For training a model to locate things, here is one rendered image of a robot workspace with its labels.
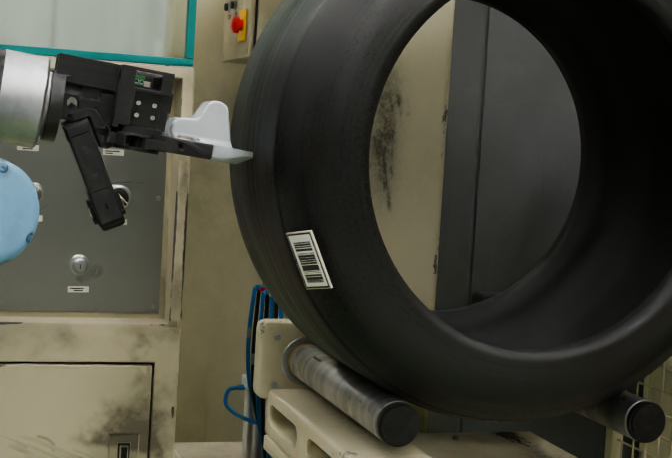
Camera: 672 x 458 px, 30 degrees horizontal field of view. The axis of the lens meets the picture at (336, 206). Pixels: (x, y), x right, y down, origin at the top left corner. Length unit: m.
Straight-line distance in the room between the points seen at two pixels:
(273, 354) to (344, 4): 0.52
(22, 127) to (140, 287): 0.68
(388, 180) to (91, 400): 0.54
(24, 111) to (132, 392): 0.71
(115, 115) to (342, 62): 0.23
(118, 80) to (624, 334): 0.58
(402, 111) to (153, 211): 0.44
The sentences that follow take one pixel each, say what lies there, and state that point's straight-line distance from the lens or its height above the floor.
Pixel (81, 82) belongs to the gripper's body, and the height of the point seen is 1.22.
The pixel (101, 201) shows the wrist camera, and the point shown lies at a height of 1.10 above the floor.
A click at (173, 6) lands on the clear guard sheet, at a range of 1.84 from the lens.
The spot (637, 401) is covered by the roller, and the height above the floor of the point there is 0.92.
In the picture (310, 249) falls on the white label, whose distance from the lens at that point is 1.20.
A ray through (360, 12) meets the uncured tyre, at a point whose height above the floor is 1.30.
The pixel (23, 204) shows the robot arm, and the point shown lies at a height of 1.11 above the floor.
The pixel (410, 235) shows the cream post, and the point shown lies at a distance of 1.63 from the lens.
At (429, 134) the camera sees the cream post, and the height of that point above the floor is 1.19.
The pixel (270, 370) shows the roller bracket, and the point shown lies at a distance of 1.57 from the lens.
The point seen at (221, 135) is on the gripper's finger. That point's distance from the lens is 1.27.
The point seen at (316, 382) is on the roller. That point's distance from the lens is 1.45.
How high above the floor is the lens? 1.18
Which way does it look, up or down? 3 degrees down
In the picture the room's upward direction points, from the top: 4 degrees clockwise
